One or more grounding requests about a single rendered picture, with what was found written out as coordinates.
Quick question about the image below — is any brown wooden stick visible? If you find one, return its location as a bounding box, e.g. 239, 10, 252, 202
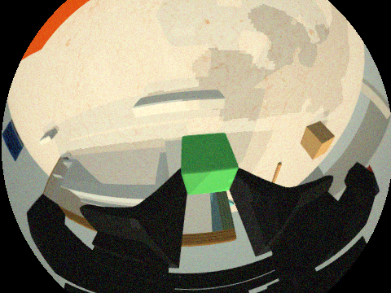
271, 162, 283, 182

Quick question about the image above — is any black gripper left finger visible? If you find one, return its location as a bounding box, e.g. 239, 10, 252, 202
81, 169, 187, 269

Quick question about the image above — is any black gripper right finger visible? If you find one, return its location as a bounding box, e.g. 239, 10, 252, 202
229, 167, 333, 256

